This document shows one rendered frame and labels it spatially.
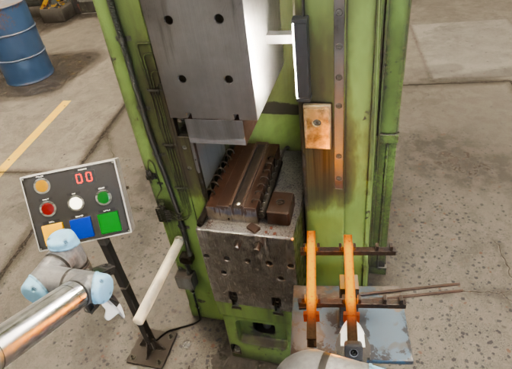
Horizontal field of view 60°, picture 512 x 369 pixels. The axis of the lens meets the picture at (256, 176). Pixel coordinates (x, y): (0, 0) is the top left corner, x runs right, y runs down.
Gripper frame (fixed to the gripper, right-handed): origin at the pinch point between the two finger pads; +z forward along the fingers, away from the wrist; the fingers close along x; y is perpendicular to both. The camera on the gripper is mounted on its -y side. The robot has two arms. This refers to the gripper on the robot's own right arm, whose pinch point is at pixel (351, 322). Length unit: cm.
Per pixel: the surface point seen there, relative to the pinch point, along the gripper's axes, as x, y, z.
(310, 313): -11.6, -1.8, 1.1
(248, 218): -36, 1, 43
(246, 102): -31, -48, 43
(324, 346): -8.3, 26.5, 8.0
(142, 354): -103, 94, 38
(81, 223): -95, -8, 31
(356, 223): 4, 13, 53
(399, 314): 17.9, 26.5, 21.9
